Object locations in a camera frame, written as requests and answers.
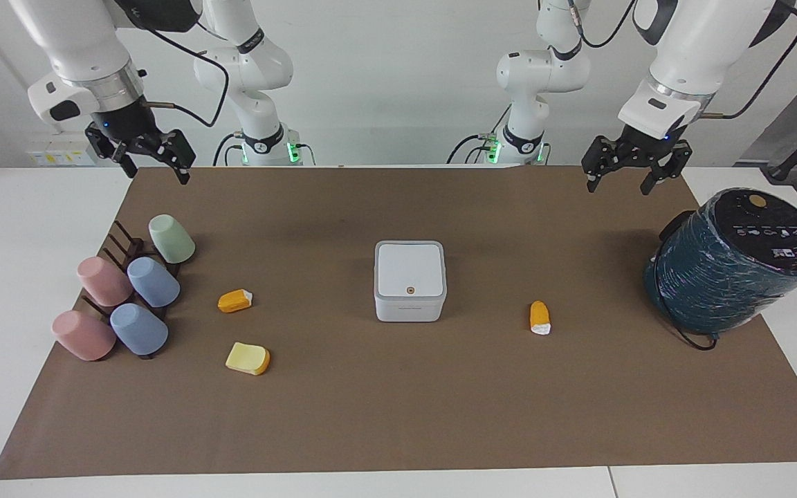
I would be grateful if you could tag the dark brown cup rack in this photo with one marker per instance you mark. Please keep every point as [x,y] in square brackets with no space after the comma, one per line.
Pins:
[129,243]

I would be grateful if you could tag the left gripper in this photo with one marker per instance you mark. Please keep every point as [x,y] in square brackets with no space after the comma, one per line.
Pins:
[647,144]

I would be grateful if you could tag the blue cup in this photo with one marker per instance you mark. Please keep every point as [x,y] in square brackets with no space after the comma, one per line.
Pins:
[139,330]
[153,282]

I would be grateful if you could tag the orange and white trash piece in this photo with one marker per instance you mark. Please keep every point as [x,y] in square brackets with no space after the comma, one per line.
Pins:
[539,317]
[232,301]

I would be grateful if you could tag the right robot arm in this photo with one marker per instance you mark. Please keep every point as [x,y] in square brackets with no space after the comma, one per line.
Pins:
[80,34]

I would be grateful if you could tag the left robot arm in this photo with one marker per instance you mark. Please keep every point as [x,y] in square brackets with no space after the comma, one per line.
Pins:
[696,41]

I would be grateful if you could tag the pink cup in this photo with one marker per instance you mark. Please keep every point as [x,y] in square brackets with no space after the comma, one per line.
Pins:
[84,335]
[104,282]

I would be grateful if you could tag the teal wrapped black cylinder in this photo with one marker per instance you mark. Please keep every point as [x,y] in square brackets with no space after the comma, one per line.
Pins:
[730,266]

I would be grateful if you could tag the white square bin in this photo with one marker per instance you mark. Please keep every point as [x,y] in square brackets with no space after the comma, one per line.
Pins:
[409,277]

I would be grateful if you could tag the yellow bread slice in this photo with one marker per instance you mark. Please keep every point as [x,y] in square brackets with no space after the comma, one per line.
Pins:
[248,358]

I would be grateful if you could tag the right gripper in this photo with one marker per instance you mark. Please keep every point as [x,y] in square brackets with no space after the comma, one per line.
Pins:
[127,119]

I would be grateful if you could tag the green cup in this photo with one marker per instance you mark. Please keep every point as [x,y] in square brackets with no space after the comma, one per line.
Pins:
[171,238]

